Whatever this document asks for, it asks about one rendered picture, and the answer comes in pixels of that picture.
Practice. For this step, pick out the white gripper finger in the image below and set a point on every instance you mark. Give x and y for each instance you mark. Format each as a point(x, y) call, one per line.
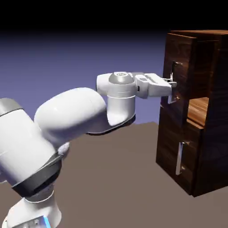
point(172, 84)
point(171, 99)

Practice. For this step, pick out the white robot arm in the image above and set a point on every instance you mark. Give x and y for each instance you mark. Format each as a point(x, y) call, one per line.
point(74, 110)

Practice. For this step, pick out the dark wood cabinet door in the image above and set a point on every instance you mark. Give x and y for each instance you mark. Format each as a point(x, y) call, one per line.
point(169, 142)
point(181, 53)

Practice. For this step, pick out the dark wood cabinet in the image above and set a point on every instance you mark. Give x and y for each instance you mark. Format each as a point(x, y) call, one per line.
point(216, 115)

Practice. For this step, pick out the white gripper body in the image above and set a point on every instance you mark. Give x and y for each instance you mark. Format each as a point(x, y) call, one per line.
point(158, 90)

